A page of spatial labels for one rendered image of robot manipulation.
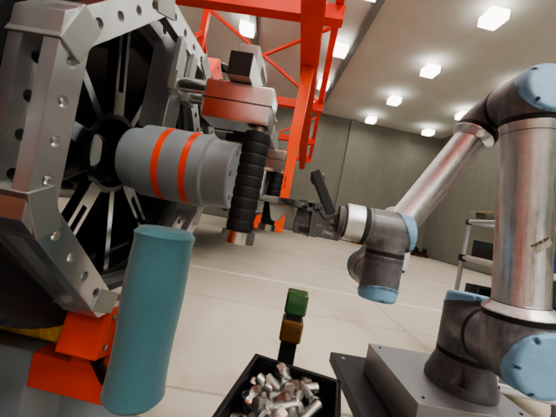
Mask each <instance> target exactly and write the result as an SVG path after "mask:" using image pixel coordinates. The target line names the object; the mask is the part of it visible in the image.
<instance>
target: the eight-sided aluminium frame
mask: <svg viewBox="0 0 556 417"><path fill-rule="evenodd" d="M141 26H144V27H145V28H146V30H147V31H148V32H149V33H150V34H151V36H152V37H153V38H154V40H156V39H160V40H162V37H163V35H164V36H170V37H171V39H172V40H173V41H175V42H177V37H180V36H183V37H184V39H185V41H186V42H187V44H188V45H187V49H186V52H187V53H188V55H191V54H194V55H195V56H196V58H197V59H198V64H197V69H196V73H195V77H194V78H195V79H203V80H207V79H208V78H210V76H211V70H210V67H209V60H208V57H207V54H205V53H204V52H203V50H202V48H201V47H200V45H199V43H198V42H197V40H196V38H195V37H194V34H193V32H192V31H191V30H190V28H189V26H188V24H187V22H186V20H185V19H184V17H183V16H182V14H181V12H180V10H179V8H178V7H177V5H176V4H175V0H27V1H22V2H15V3H14V4H13V9H12V15H11V20H10V21H9V23H8V24H7V25H6V26H5V27H4V28H5V30H6V31H7V39H6V43H5V47H4V52H3V55H2V63H1V67H0V243H1V244H2V245H3V246H5V248H6V249H7V250H8V251H9V252H10V253H11V254H12V255H13V256H14V257H15V258H16V259H17V260H18V262H19V263H20V264H21V265H22V266H23V267H24V268H25V269H26V270H27V271H28V272H29V273H30V275H31V276H32V277H33V278H34V279H35V280H36V281H37V282H38V283H39V284H40V285H41V287H42V288H43V289H44V290H45V291H46V292H47V293H48V294H49V295H50V296H51V297H52V298H53V301H52V302H53V303H57V304H58V305H59V306H60V307H61V308H62V309H63V310H67V311H71V312H75V313H78V314H85V315H88V316H92V317H95V318H99V317H101V316H103V315H105V314H111V313H112V311H113V307H117V306H119V301H120V296H121V291H122V284H123V280H124V276H125V272H126V268H125V269H122V270H120V271H114V272H112V273H108V274H106V275H103V276H101V275H100V274H99V273H98V272H97V270H96V268H95V267H94V265H93V263H92V262H91V261H90V259H89V257H88V256H87V254H86V252H85V251H84V249H83V248H82V247H81V245H80V243H79V241H78V240H77V238H76V236H75V235H74V234H73V232H72V231H71V229H70V227H69V225H68V224H67V222H66V221H65V219H64V218H63V216H62V215H61V213H60V211H59V207H58V198H59V194H60V187H61V183H62V179H63V174H64V170H65V163H66V159H67V155H68V150H69V146H70V139H71V135H72V131H73V126H74V120H75V115H76V111H77V107H78V102H79V96H80V91H81V87H82V83H83V79H84V71H85V67H86V63H87V59H88V55H89V51H90V49H91V48H92V47H93V46H96V45H98V44H101V43H103V42H105V41H108V40H111V39H112V38H115V37H117V36H120V35H122V34H125V33H127V32H129V31H133V30H135V29H137V28H139V27H141ZM185 113H186V119H187V125H188V131H189V132H199V133H203V134H208V135H212V136H216V134H214V127H206V126H204V125H203V124H202V128H203V131H202V132H201V131H200V123H199V109H198V104H194V107H193V108H185ZM203 210H204V208H203V207H199V206H195V205H189V204H182V203H178V204H177V206H176V208H175V211H174V213H173V214H172V216H171V217H170V219H169V221H168V223H167V224H166V227H172V228H180V226H181V224H182V223H183V225H182V227H181V228H180V229H183V230H186V231H189V232H191V233H193V231H194V229H195V227H196V226H198V224H199V220H200V218H201V215H202V212H203Z"/></svg>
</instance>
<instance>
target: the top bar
mask: <svg viewBox="0 0 556 417"><path fill-rule="evenodd" d="M227 75H228V77H229V79H230V81H231V82H236V83H241V84H250V85H256V86H263V84H262V81H261V76H260V73H259V69H258V66H257V63H256V57H255V55H254V54H253V53H248V52H242V51H237V50H231V54H230V58H229V62H228V70H227ZM278 145H279V142H278V140H277V136H276V131H275V128H274V126H273V131H272V134H271V143H270V146H269V148H273V149H278Z"/></svg>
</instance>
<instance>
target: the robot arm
mask: <svg viewBox="0 0 556 417"><path fill-rule="evenodd" d="M498 140H499V143H498V160H497V177H496V210H495V227H494V243H493V260H492V277H491V296H490V297H487V296H483V295H477V294H473V293H468V292H464V291H460V290H448V291H447V293H446V295H445V299H444V300H443V310H442V315H441V319H440V325H439V333H438V337H437V342H436V347H435V349H434V351H433V352H432V354H431V355H430V357H429V360H427V361H426V363H425V364H424V374H425V375H426V376H427V377H428V378H429V379H430V380H431V381H432V382H433V383H434V384H435V385H436V386H438V387H440V388H441V389H443V390H445V391H447V392H448V393H450V394H452V395H455V396H456V397H458V398H460V399H463V400H466V401H469V402H472V403H474V404H477V405H484V406H496V405H499V402H500V397H501V393H500V390H499V389H498V384H497V379H496V376H498V377H500V378H501V379H502V380H503V381H504V382H505V383H506V384H507V385H508V386H510V387H512V388H513V389H515V390H517V391H519V392H521V393H522V394H524V395H526V396H528V397H529V398H532V399H535V400H542V401H554V400H556V311H555V310H554V309H553V307H552V304H553V284H554V245H555V225H556V64H550V63H545V64H539V65H535V66H533V67H531V68H530V69H527V70H524V71H522V72H521V73H519V74H518V75H517V76H515V77H514V78H513V79H511V80H509V81H508V82H506V83H505V84H503V85H502V86H500V87H498V88H497V89H494V90H492V91H491V92H490V93H489V94H487V95H486V96H485V97H484V98H482V99H481V100H480V101H479V102H477V103H476V104H475V105H474V106H473V107H472V108H471V109H470V110H469V111H468V112H467V113H465V114H464V115H463V117H462V118H461V119H460V120H459V121H458V122H457V124H456V125H455V126H454V128H453V137H452V138H451V139H450V141H449V142H448V143H447V145H446V146H445V147H444V148H443V149H442V150H441V152H439V154H438V155H437V156H436V157H435V159H434V160H433V161H432V163H431V164H430V165H429V166H428V168H427V169H426V170H425V171H424V173H423V174H422V175H421V176H420V177H419V178H418V179H417V181H416V182H415V183H414V184H413V186H412V187H411V188H410V190H409V191H408V192H407V193H406V194H405V196H404V197H403V198H402V200H401V201H400V202H399V203H398V204H397V205H396V206H395V207H394V209H393V210H392V211H386V210H381V209H377V208H368V207H365V206H361V205H356V204H347V205H346V207H344V206H339V207H338V211H337V214H335V212H336V210H335V207H334V206H333V201H332V200H331V197H330V194H329V192H328V188H327V186H326V184H325V182H324V181H325V177H324V174H323V173H322V172H321V170H320V169H317V170H313V171H311V174H310V182H311V183H312V185H314V187H315V189H316V191H317V194H318V197H319V200H320V203H315V202H311V201H307V200H301V199H300V200H295V199H287V198H281V197H276V196H270V195H264V196H261V197H260V198H259V199H258V200H260V201H266V202H269V208H270V218H271V220H272V221H275V222H276V221H280V220H281V218H282V217H283V215H285V214H289V215H292V214H293V213H294V212H295V208H297V212H296V216H295V218H294V223H293V224H294V227H293V232H294V233H298V234H303V235H306V237H308V236H311V237H321V238H326V239H330V240H334V241H338V239H339V234H340V237H341V239H343V240H348V241H352V242H359V243H363V245H362V247H361V248H360V249H359V250H358V251H355V252H354V253H352V254H351V255H350V257H349V258H348V259H347V270H348V273H349V275H350V276H351V277H352V278H353V279H354V280H355V281H356V282H357V283H358V284H359V286H358V287H357V294H358V295H359V296H360V297H362V298H363V299H366V300H370V301H374V302H377V303H382V304H394V303H395V302H396V299H397V295H398V294H399V292H398V291H399V286H400V278H401V273H402V268H403V264H404V259H405V254H406V253H409V252H412V251H413V250H414V248H415V243H416V242H417V235H418V231H417V229H418V228H419V226H420V225H421V224H422V223H423V222H424V220H425V219H426V218H427V217H428V216H429V215H430V214H431V212H432V211H433V210H434V208H435V207H436V206H437V205H438V204H439V202H440V201H441V200H442V198H443V197H444V196H445V195H446V193H447V192H448V191H449V190H450V189H451V188H452V187H453V185H454V184H455V183H456V182H457V181H458V179H459V178H460V177H461V175H462V174H463V173H464V172H465V170H466V169H467V168H468V167H469V166H470V165H471V163H472V162H473V161H474V160H475V159H476V157H477V156H478V155H479V154H480V152H481V151H485V150H489V149H491V148H492V147H493V146H494V145H495V143H496V142H497V141H498ZM286 206H288V207H286ZM290 207H292V208H290ZM331 219H333V220H334V222H333V223H331V222H330V220H331Z"/></svg>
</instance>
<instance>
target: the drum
mask: <svg viewBox="0 0 556 417"><path fill-rule="evenodd" d="M241 149H242V145H241V144H240V143H236V142H230V141H222V140H219V138H218V137H216V136H212V135H208V134H203V133H199V132H189V131H185V130H180V129H176V128H170V127H159V126H154V125H147V126H145V127H143V128H139V127H134V128H131V129H129V130H127V131H126V132H125V133H124V134H123V135H122V137H121V138H120V140H119V142H118V144H117V148H116V152H115V170H116V173H117V177H118V178H119V179H120V181H121V182H122V183H123V184H124V185H126V186H127V187H129V188H133V189H134V190H135V191H136V192H137V193H138V194H141V195H145V196H149V197H153V198H158V199H164V200H169V201H174V202H178V203H182V204H189V205H195V206H199V207H204V208H206V207H208V206H209V205H211V206H215V207H219V208H224V209H230V207H231V204H230V203H231V199H232V196H233V194H232V192H233V187H234V186H235V179H236V175H237V167H238V165H239V158H240V155H241V153H242V152H241Z"/></svg>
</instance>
